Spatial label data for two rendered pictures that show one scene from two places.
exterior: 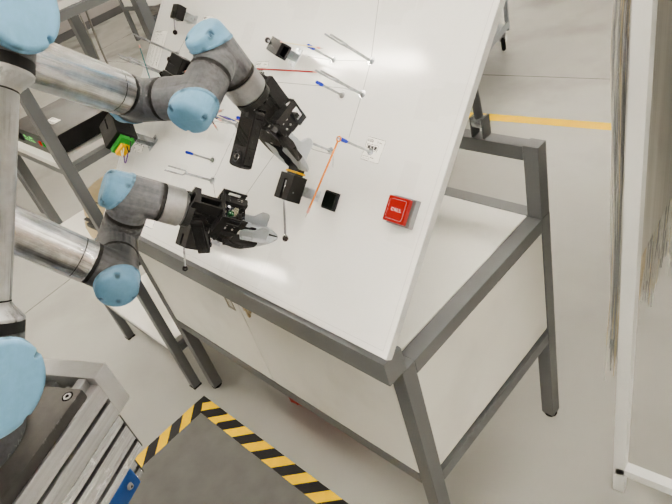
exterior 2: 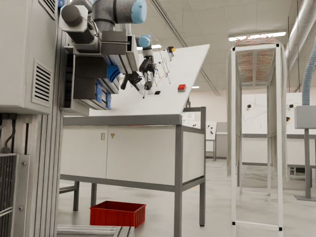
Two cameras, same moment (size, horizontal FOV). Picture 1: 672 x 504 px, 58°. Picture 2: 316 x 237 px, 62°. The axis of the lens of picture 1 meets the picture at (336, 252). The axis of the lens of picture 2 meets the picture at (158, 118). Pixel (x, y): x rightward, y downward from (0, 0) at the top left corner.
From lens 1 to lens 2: 1.53 m
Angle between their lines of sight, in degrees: 49
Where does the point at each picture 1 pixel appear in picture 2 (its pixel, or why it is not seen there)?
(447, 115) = (192, 75)
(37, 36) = not seen: outside the picture
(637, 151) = (233, 88)
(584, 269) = not seen: hidden behind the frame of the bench
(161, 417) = not seen: hidden behind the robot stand
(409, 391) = (181, 134)
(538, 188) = (204, 119)
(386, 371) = (179, 117)
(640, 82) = (233, 72)
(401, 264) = (182, 97)
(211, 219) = (131, 76)
